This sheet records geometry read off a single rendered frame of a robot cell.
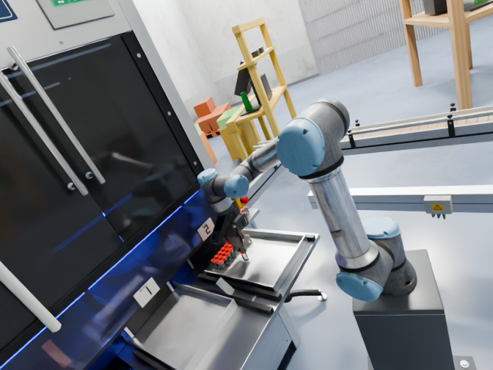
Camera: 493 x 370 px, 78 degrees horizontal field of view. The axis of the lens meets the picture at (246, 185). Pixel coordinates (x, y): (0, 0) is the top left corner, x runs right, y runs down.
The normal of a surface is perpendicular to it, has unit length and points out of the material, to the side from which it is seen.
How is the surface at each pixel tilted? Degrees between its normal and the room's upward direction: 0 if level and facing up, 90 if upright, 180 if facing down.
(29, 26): 90
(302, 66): 90
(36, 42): 90
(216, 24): 90
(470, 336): 0
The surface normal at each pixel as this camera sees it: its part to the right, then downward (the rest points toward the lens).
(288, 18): -0.28, 0.52
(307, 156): -0.66, 0.44
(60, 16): 0.76, -0.04
